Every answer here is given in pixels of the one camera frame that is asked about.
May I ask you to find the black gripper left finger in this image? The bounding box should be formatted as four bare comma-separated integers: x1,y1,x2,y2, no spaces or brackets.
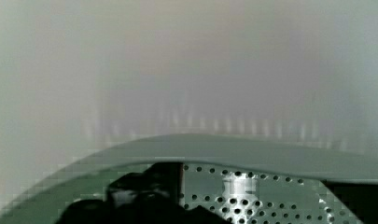
55,162,230,224

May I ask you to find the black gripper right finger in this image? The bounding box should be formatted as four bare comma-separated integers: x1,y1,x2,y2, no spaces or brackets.
323,181,378,224

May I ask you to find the green oval strainer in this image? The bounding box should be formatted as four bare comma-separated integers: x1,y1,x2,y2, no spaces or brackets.
0,134,378,224

